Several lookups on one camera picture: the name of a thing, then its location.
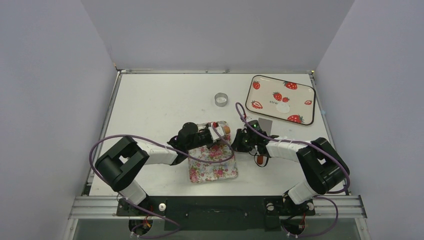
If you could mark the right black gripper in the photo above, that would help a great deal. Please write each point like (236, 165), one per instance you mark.
(239, 140)

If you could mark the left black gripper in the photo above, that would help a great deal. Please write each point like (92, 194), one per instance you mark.
(210, 144)

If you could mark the metal spatula wooden handle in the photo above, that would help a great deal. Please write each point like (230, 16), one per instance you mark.
(266, 126)

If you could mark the floral pattern tray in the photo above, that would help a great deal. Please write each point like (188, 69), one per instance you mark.
(215, 163)

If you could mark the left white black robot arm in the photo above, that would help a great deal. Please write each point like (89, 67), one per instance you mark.
(120, 165)

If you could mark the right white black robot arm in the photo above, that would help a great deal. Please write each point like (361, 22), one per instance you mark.
(322, 166)

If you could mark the flat round dumpling wrapper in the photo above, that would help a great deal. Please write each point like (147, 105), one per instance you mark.
(283, 107)

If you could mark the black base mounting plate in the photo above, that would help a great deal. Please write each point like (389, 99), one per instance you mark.
(226, 213)

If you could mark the aluminium front rail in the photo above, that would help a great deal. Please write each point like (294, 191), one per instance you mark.
(105, 207)

